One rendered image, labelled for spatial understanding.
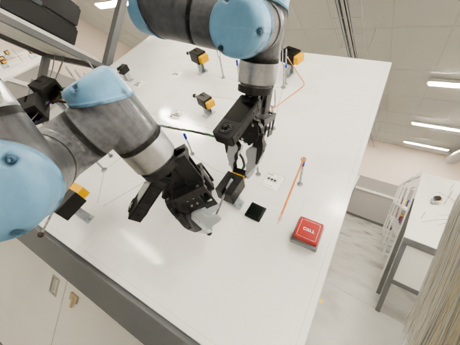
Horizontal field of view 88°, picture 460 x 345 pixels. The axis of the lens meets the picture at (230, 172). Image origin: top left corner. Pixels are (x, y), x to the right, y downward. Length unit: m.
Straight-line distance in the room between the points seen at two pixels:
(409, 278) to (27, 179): 3.26
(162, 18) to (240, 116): 0.20
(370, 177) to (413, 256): 8.46
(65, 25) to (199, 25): 1.11
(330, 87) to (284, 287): 0.66
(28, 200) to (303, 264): 0.47
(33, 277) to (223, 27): 0.87
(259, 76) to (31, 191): 0.38
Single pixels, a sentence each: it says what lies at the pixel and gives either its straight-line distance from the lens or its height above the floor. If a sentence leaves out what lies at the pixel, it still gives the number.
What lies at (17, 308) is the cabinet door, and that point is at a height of 0.56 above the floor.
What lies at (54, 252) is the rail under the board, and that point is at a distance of 0.78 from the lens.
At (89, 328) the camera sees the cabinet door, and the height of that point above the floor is 0.69.
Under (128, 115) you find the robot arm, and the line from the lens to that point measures 0.35.
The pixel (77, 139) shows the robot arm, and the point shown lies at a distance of 0.35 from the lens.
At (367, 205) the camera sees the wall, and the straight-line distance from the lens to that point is 11.52.
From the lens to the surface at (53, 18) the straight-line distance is 1.43.
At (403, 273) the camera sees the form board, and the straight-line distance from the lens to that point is 3.28.
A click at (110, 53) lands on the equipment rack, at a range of 1.47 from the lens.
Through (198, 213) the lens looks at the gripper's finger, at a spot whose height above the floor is 1.09.
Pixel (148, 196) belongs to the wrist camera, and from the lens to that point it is 0.44.
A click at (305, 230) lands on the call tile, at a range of 0.53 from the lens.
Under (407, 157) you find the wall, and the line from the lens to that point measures 11.63.
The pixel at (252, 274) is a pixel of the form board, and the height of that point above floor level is 0.99.
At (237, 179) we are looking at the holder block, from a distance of 0.53.
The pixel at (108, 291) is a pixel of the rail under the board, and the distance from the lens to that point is 0.64.
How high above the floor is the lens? 1.23
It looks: 6 degrees down
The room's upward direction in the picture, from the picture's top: 17 degrees clockwise
